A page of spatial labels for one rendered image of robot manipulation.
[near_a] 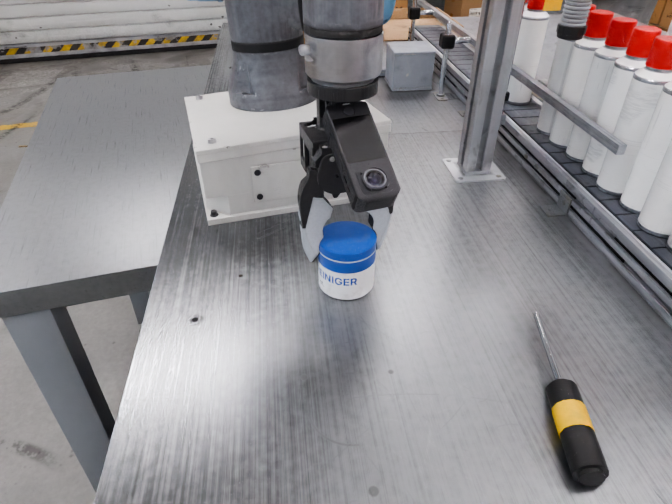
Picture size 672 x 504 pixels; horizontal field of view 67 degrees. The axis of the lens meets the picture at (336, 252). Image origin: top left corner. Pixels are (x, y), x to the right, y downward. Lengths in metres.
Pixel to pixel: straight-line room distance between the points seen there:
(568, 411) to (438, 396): 0.12
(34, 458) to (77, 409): 0.74
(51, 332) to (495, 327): 0.59
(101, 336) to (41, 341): 1.08
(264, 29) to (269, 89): 0.09
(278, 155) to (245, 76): 0.17
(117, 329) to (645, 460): 1.65
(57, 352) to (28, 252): 0.15
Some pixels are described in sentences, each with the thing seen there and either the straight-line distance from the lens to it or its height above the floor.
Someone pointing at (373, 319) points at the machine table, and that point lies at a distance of 0.59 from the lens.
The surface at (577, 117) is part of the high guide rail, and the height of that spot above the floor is 0.96.
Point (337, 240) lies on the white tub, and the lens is 0.58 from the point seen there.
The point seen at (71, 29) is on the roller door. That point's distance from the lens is 5.17.
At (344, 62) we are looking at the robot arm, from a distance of 0.49.
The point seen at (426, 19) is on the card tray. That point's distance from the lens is 2.05.
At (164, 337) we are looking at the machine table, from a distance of 0.60.
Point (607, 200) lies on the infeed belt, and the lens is 0.80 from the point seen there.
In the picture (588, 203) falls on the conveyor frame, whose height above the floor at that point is 0.87.
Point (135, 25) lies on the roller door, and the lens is 5.11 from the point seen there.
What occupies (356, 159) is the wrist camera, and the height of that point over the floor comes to 1.03.
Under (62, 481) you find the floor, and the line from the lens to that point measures 1.58.
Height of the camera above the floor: 1.24
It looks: 36 degrees down
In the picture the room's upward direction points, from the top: straight up
